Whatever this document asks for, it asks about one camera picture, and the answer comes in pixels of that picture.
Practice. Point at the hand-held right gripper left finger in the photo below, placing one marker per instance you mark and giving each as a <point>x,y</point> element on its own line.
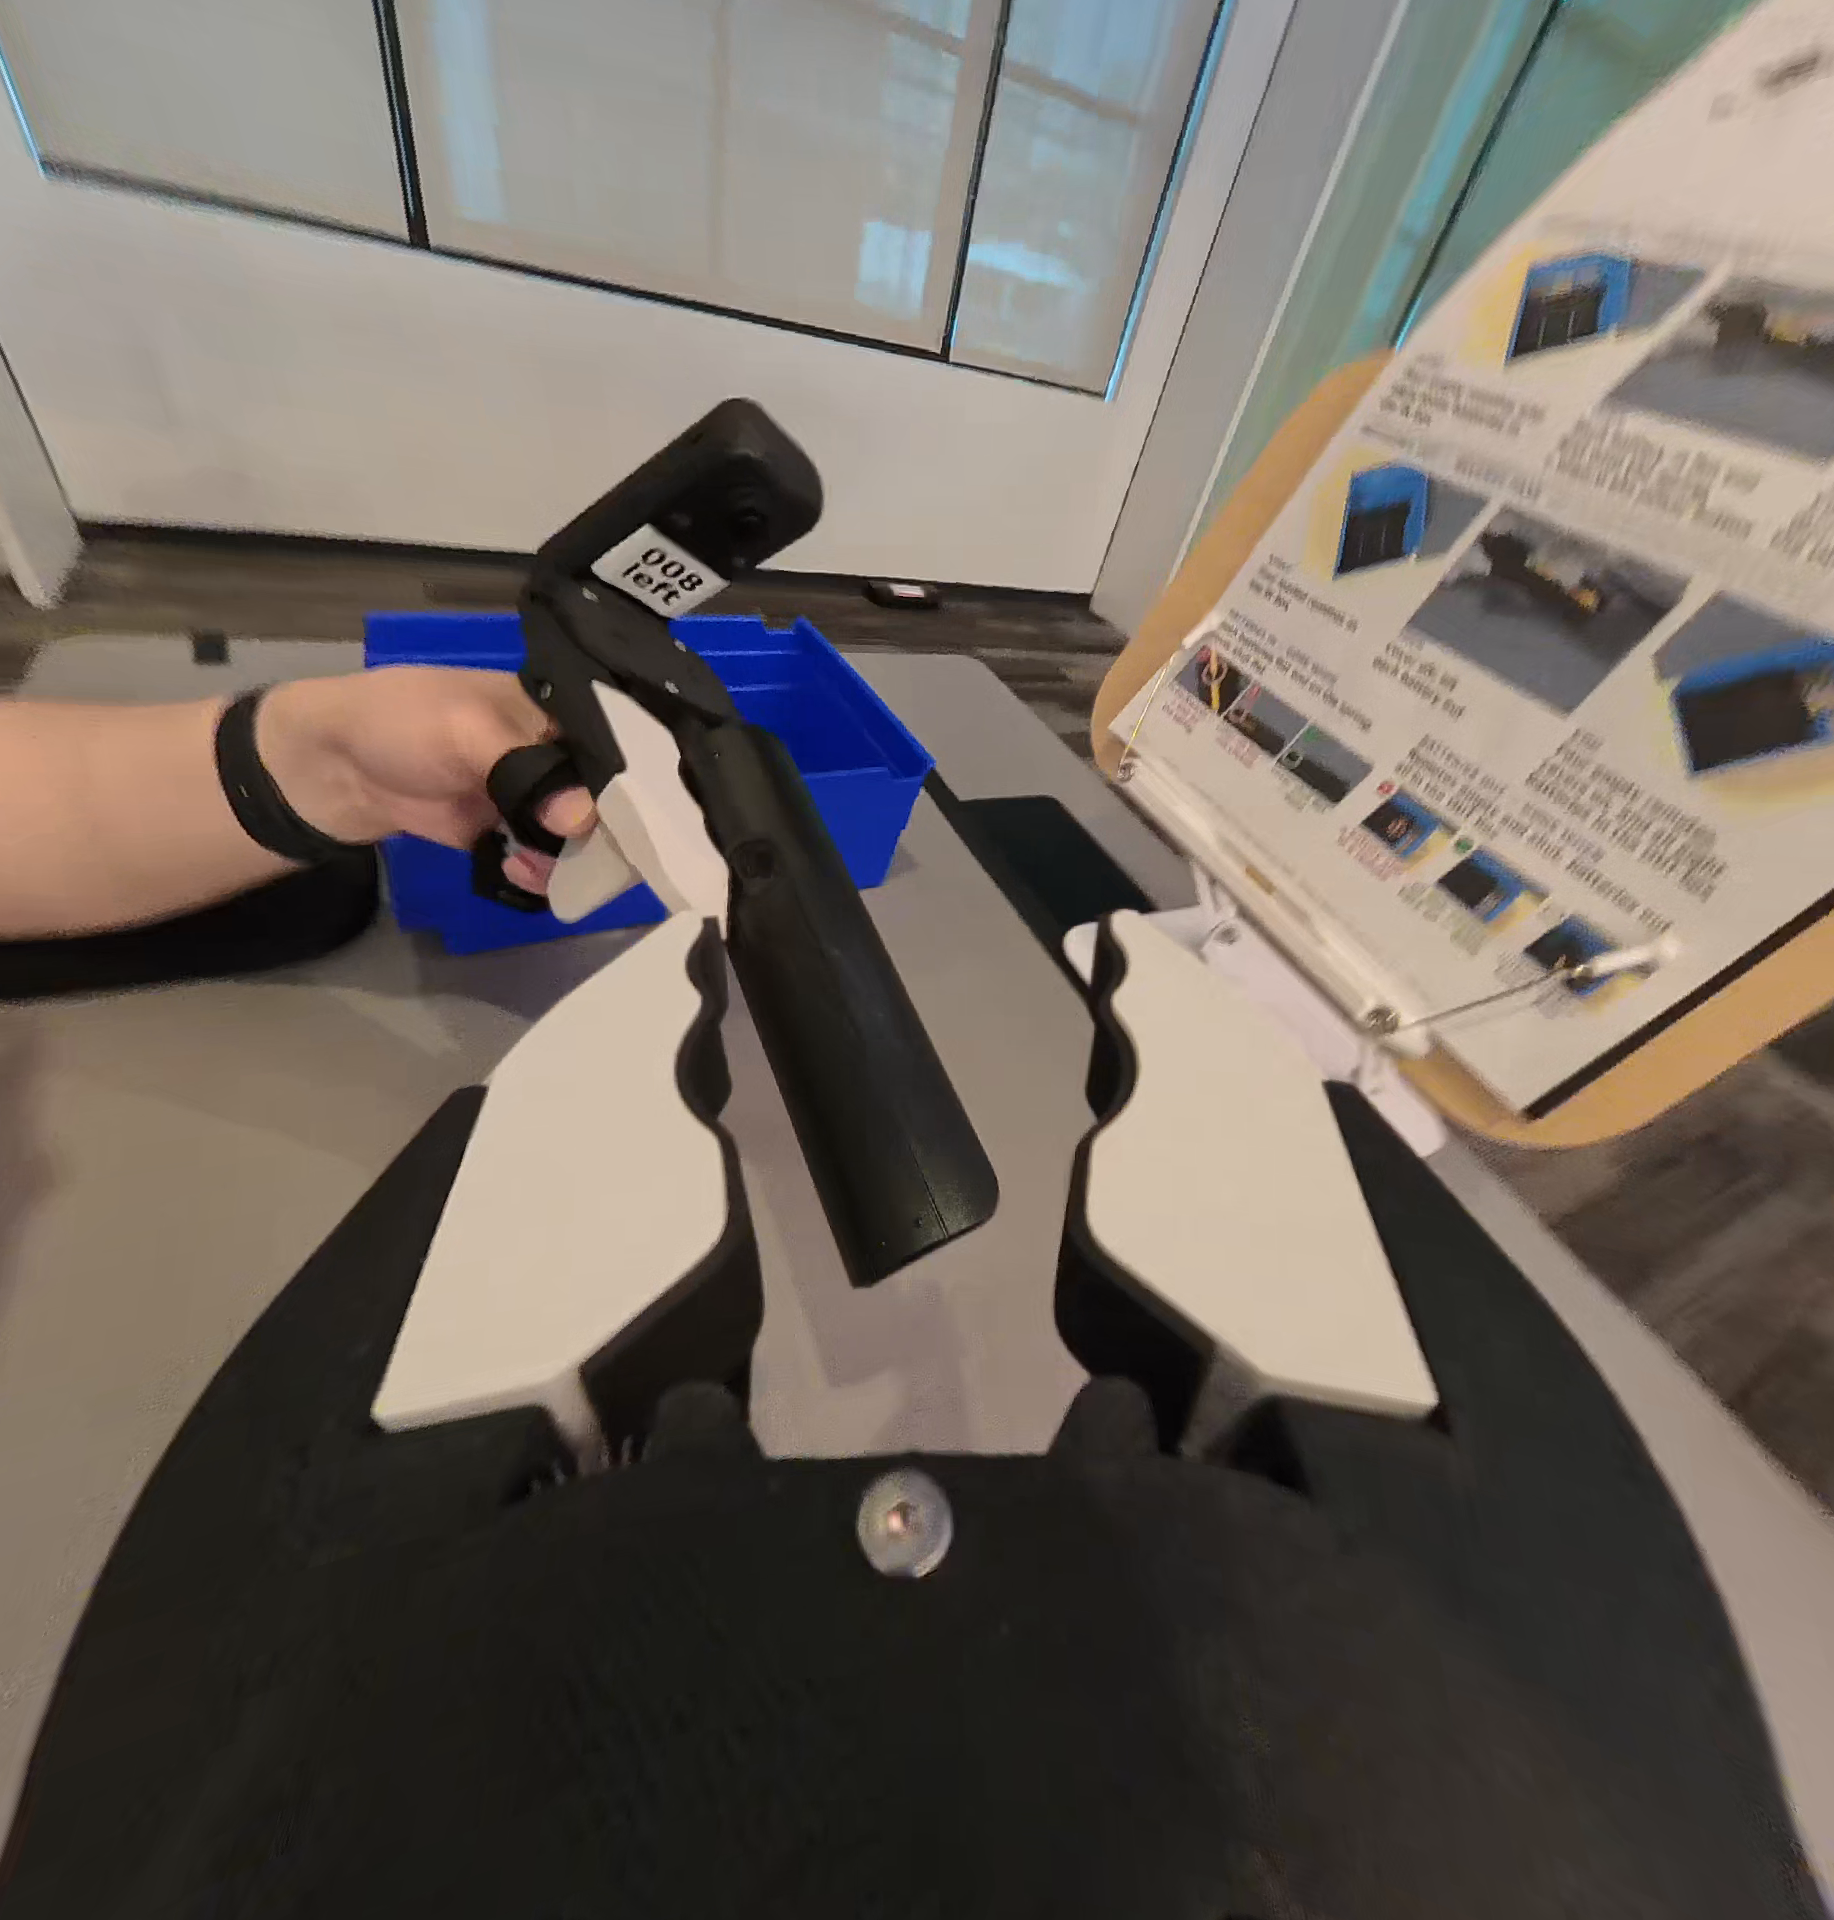
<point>558,1201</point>

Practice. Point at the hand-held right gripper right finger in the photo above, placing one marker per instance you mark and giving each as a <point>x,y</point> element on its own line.
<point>1247,1215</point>

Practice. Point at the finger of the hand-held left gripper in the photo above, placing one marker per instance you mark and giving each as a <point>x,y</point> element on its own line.
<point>663,811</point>

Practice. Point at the blue plastic bin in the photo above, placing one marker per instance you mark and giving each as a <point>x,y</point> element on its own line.
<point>842,721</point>

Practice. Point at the black remote control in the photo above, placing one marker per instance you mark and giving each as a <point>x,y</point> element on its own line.
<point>842,1021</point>

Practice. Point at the person's left forearm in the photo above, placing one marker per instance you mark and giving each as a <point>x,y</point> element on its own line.
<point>93,811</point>

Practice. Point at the person's left hand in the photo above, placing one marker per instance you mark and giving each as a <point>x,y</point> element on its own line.
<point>408,751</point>

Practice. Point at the black floor outlet box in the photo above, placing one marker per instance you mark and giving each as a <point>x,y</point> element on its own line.
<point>903,594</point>

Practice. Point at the frosted glass window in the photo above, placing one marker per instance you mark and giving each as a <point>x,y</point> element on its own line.
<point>632,136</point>

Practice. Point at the dark grey desk panel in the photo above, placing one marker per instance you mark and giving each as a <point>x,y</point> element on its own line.
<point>1053,855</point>

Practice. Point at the black wristband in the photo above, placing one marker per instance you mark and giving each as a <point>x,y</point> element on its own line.
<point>263,781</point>

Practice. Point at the instruction poster board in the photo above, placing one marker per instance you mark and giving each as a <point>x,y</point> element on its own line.
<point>1533,601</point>

